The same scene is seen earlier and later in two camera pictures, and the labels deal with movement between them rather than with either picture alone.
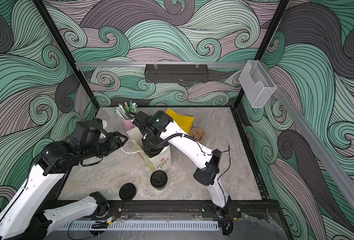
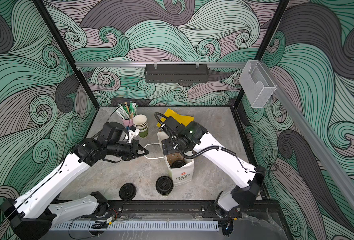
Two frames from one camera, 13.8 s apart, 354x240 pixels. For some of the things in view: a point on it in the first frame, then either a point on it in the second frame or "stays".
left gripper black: x=114 y=142 to x=133 y=153
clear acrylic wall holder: x=256 y=83 stays
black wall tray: x=176 y=73 stays
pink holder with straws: x=126 y=111 stays
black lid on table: x=127 y=191 stays
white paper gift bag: x=161 y=162 to x=181 y=175
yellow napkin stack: x=185 y=122 stays
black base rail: x=151 y=209 stays
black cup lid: x=158 y=179 to x=164 y=185
